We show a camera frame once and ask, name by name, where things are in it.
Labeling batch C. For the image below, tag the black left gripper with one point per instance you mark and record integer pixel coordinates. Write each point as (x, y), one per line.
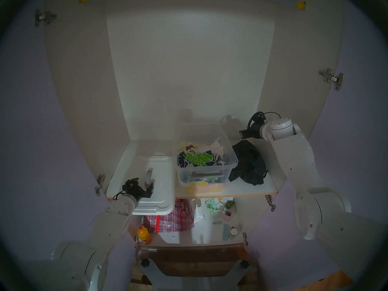
(133, 189)

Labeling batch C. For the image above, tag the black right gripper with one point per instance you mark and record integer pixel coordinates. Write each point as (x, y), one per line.
(256, 131)

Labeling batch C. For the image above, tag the white plastic bin lid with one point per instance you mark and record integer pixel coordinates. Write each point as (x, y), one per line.
(160, 184)

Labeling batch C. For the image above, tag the black garment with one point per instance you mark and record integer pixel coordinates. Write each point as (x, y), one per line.
(248, 163)

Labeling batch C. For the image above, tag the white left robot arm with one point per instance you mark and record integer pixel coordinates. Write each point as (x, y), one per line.
(106, 226)

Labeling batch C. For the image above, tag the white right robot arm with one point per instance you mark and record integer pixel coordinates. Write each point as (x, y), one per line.
(297, 160)

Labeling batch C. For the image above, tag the clear plastic storage bin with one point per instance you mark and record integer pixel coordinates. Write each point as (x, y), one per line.
(185, 175)

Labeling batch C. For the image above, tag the white printed garment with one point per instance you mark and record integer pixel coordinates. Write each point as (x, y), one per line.
(218, 146)

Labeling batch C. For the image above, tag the red plaid bag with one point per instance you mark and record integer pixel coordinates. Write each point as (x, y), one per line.
(169, 217)

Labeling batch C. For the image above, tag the orange bottle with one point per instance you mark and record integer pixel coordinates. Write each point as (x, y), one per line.
(145, 236)

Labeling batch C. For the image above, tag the metal cabinet hinge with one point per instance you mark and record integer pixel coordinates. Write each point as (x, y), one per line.
(245, 238)
(332, 78)
(270, 203)
(100, 184)
(44, 17)

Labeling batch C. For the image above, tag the green navy floral garment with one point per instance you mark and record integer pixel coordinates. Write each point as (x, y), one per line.
(200, 158)

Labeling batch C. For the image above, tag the white cartoon print garment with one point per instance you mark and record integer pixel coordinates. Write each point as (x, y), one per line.
(191, 148)

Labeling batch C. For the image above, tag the yellow garment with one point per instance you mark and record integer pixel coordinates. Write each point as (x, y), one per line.
(206, 188)

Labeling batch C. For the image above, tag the green white crumpled bag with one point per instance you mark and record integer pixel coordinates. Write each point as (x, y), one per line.
(213, 206)

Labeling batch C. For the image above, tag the green spotted item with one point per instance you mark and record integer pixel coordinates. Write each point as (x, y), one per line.
(229, 204)

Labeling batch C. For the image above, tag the black knob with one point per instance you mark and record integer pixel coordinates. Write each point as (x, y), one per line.
(145, 263)
(244, 264)

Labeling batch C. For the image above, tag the pink cup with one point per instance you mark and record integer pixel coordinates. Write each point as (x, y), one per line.
(228, 213)

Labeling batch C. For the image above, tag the white wooden cabinet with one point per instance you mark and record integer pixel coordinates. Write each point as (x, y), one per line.
(188, 66)

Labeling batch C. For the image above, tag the light blue strip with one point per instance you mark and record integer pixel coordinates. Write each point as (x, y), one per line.
(225, 232)

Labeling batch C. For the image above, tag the round white container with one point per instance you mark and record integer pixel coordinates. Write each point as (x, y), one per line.
(233, 232)

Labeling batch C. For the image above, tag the lilac cabinet door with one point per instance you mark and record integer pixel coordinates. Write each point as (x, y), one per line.
(36, 126)
(357, 126)

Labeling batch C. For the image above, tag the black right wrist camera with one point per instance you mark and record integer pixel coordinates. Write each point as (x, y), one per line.
(257, 117)

